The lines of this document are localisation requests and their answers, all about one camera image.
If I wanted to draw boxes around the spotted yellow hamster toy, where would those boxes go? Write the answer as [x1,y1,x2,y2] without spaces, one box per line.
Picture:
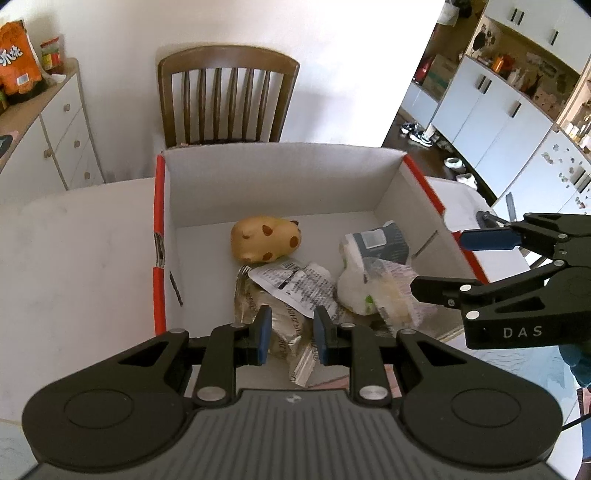
[231,217,303,264]

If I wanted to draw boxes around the pair of dark sneakers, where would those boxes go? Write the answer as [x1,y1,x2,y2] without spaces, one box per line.
[401,122,435,147]

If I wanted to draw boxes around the red lidded jar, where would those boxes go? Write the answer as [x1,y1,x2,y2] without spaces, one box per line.
[41,36,65,75]

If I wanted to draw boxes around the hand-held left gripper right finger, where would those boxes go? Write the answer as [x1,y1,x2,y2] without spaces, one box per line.
[313,307,502,409]

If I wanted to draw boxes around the white cardboard box red edges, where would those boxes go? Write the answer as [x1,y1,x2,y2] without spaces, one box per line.
[151,141,491,384]

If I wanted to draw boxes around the orange snack bag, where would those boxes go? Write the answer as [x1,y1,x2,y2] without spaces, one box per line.
[0,21,47,104]

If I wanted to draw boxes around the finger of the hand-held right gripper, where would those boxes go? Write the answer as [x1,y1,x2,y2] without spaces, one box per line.
[459,212,591,262]
[411,261,568,322]

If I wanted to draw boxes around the blue and white snack packet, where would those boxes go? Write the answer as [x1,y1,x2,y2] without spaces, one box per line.
[337,222,411,315]

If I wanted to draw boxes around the clear fish print table mat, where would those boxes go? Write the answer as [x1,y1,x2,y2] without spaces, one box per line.
[0,335,587,480]

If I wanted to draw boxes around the row of shelf ornaments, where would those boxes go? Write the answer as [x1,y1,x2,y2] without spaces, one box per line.
[471,23,591,153]

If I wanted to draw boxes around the silver foil snack packet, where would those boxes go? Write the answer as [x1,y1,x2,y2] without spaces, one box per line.
[235,265,320,386]

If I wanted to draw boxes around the white storage cabinet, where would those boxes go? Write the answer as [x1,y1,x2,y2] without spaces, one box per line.
[402,0,591,217]

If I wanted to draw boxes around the white printed snack packet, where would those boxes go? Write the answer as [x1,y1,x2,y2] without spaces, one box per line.
[248,261,342,319]

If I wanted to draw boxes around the brown wooden chair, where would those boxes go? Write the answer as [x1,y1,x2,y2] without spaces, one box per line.
[157,45,301,149]

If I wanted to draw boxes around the clear plastic wrapper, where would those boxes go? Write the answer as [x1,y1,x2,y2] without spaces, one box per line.
[365,258,439,337]

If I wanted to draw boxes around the person's right hand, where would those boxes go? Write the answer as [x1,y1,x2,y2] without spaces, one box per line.
[558,344,591,389]

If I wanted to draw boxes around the white sideboard cabinet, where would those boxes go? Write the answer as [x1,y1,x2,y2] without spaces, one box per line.
[0,58,106,199]

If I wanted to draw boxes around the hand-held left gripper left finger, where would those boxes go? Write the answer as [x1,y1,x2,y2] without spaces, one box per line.
[83,305,274,408]

